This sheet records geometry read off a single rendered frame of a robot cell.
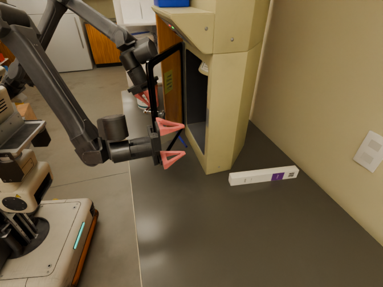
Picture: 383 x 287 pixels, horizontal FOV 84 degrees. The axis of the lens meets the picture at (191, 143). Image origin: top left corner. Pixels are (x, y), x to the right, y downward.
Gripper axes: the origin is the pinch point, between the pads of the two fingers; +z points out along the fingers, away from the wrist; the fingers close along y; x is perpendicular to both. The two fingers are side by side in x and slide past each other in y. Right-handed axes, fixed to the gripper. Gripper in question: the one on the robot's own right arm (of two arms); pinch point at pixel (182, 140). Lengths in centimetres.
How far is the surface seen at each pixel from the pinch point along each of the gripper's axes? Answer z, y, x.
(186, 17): 4.6, 30.1, 8.8
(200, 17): 8.1, 30.0, 8.8
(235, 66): 19.4, 17.0, 8.8
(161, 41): 4.4, 18.3, 45.8
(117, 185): -39, -119, 109
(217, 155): 16.1, -16.6, 8.9
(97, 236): -56, -120, 59
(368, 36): 55, 25, -1
